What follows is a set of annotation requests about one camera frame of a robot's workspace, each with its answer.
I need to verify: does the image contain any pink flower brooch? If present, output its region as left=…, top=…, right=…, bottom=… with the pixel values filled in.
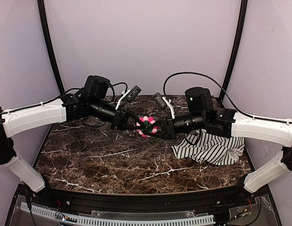
left=136, top=116, right=158, bottom=138

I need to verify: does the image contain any black white striped garment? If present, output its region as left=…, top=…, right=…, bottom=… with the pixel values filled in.
left=171, top=131, right=245, bottom=166

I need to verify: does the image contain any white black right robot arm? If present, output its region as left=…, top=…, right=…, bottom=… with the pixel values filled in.
left=137, top=87, right=292, bottom=194

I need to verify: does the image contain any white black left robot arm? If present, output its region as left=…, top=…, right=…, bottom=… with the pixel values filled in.
left=0, top=75, right=146, bottom=193

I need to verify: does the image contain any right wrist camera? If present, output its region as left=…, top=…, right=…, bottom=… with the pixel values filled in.
left=152, top=92, right=175, bottom=119

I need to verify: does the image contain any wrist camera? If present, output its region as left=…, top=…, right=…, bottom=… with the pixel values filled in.
left=152, top=92, right=175, bottom=119
left=115, top=85, right=141, bottom=110

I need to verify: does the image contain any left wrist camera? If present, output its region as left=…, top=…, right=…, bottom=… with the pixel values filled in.
left=115, top=85, right=141, bottom=110

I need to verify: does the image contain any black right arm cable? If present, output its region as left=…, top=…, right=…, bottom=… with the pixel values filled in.
left=163, top=72, right=255, bottom=118

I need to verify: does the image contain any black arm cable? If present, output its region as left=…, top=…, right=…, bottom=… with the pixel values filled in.
left=0, top=81, right=129, bottom=116
left=163, top=72, right=255, bottom=118

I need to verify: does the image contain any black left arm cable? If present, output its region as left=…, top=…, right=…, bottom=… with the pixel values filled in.
left=0, top=81, right=129, bottom=116

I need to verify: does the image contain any black right frame post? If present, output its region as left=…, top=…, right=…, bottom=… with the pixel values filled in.
left=222, top=0, right=248, bottom=91

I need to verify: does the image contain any black frame post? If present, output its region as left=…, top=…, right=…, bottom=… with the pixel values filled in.
left=222, top=0, right=248, bottom=91
left=37, top=0, right=65, bottom=94

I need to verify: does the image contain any black front frame rail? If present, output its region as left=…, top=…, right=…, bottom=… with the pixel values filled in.
left=52, top=186, right=244, bottom=213

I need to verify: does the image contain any white slotted cable duct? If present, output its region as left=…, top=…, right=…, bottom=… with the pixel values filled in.
left=16, top=202, right=216, bottom=226

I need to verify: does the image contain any black left frame post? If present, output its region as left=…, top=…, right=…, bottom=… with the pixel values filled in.
left=37, top=0, right=65, bottom=94

